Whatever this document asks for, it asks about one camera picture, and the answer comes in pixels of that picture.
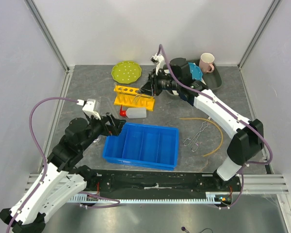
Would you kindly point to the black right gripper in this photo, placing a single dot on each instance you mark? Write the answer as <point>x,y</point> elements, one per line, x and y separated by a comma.
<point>152,86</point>

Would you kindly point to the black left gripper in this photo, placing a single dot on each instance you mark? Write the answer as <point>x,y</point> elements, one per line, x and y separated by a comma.
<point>118,124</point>

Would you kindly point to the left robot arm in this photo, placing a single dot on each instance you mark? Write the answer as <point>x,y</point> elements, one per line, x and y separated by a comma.
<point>60,180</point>

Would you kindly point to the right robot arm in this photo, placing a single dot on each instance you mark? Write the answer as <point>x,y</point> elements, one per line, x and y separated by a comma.
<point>246,135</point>

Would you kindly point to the yellow test tube rack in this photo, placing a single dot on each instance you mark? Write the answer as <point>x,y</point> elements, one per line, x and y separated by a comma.
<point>130,92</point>

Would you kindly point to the white wash bottle red cap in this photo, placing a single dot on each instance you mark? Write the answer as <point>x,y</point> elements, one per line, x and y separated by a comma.
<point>133,113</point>

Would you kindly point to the green polka dot plate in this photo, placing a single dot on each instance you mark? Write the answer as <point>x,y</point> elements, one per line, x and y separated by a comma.
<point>126,72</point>

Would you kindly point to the blue divided plastic bin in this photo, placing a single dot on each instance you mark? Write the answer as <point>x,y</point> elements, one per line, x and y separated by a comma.
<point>143,145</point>

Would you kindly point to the blue polka dot plate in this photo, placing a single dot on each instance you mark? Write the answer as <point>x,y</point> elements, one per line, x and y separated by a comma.
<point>195,71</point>

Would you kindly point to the pink mug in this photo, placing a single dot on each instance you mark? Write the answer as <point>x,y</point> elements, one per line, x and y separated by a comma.
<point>206,63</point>

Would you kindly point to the metal crucible tongs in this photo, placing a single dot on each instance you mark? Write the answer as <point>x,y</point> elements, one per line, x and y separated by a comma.
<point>193,141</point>

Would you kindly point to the tan rubber tube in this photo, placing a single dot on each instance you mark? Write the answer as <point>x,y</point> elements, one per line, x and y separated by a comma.
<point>217,140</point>

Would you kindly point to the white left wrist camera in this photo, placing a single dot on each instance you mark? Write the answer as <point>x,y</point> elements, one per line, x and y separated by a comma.
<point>90,107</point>

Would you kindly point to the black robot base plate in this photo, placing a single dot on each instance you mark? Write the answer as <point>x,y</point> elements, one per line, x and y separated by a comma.
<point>146,184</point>

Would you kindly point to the white cable duct strip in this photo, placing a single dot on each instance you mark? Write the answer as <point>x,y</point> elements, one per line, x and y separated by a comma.
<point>209,198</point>

